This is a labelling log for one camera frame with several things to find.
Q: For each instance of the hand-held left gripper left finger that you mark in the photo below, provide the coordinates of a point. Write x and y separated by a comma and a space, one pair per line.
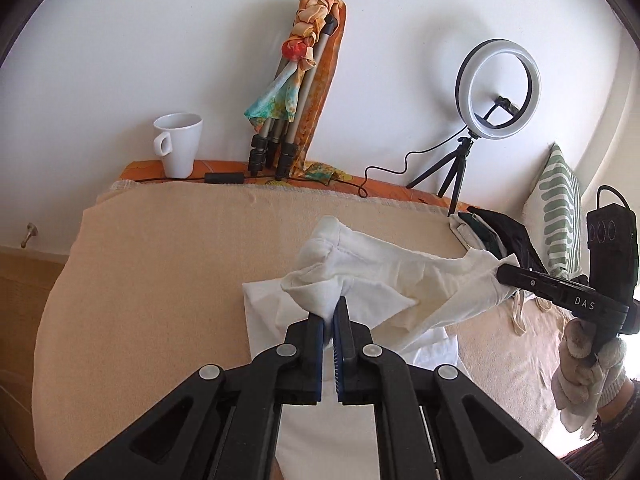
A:
320, 360

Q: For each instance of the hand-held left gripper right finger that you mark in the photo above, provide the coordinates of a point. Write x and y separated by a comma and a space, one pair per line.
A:
341, 355

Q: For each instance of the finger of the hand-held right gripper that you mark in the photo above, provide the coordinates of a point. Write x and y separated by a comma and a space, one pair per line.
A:
550, 290

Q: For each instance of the white t-shirt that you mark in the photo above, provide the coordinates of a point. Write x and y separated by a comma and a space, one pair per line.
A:
380, 270

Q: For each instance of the person's right forearm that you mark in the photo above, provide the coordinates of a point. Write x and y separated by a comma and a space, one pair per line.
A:
615, 435

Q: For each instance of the person's right hand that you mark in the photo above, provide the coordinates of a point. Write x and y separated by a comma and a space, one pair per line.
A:
575, 385

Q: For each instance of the cream tote bag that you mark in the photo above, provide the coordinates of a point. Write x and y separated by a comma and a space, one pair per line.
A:
542, 305

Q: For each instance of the black folded garment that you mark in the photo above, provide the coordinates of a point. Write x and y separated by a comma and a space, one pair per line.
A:
520, 240

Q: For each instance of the dark green folded garment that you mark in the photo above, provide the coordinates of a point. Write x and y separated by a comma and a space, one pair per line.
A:
492, 242

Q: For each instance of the green patterned pillow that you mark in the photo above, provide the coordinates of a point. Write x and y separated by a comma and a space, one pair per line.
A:
555, 200

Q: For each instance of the white folded garment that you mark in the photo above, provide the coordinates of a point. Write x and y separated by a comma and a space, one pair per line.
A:
462, 232

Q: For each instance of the small black tripod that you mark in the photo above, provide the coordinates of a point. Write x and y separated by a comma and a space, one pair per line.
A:
457, 170

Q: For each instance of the beige blanket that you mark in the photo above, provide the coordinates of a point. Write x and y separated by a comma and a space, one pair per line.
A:
150, 285

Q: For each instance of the folded silver tripod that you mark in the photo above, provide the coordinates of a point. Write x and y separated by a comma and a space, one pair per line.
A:
288, 150

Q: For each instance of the white mug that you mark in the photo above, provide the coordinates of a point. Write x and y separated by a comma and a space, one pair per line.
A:
182, 150

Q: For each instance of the folded tripod with colourful scarf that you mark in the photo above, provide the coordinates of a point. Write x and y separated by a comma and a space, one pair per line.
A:
327, 85

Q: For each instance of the metal door stopper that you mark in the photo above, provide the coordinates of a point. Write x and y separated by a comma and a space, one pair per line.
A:
31, 230

